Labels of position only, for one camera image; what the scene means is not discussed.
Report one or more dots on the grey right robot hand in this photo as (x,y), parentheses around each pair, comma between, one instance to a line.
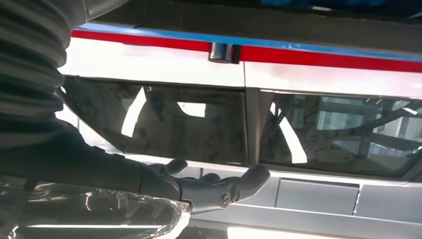
(82,171)

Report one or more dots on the white car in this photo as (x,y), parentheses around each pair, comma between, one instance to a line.
(148,66)

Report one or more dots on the red barrier belt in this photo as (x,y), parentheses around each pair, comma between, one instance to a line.
(329,59)

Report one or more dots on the black chrome stanchion post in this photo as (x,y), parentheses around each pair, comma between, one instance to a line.
(220,52)

